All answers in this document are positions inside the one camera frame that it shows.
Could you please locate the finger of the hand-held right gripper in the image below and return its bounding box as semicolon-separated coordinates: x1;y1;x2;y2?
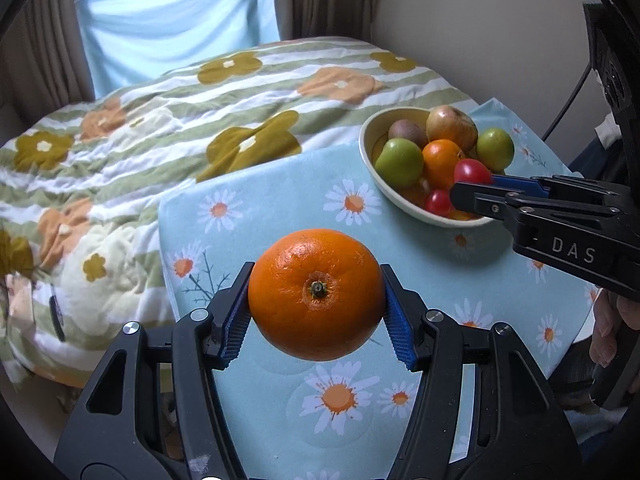
490;174;553;197
449;181;521;223

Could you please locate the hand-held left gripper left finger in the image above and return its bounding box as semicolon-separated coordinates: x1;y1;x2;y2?
53;261;257;480

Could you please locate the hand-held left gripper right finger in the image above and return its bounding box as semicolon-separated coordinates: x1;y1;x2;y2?
379;263;581;480

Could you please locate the green apple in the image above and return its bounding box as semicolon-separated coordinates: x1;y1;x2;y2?
476;128;515;172
375;138;425;188

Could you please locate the small red cherry tomato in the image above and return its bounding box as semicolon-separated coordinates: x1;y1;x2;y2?
425;189;453;217

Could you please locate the cream ceramic bowl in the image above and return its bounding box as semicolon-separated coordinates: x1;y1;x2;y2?
359;107;501;229

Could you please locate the large orange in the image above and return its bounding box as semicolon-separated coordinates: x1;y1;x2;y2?
248;228;387;362

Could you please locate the person's right hand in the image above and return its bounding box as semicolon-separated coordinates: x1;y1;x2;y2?
589;287;640;368

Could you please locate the brown onion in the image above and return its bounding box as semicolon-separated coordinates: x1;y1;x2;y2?
426;105;479;148

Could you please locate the purple passion fruit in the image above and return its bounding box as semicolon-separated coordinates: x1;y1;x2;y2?
388;119;429;148

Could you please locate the light blue daisy tablecloth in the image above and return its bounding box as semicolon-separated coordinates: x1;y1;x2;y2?
158;97;601;480

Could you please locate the striped floral blanket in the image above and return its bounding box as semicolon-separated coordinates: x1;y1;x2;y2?
0;35;473;401

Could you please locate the light blue window sheet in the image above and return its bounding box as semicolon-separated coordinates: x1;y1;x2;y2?
75;0;281;98

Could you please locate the black cable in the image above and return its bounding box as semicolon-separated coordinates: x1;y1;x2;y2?
541;60;591;142

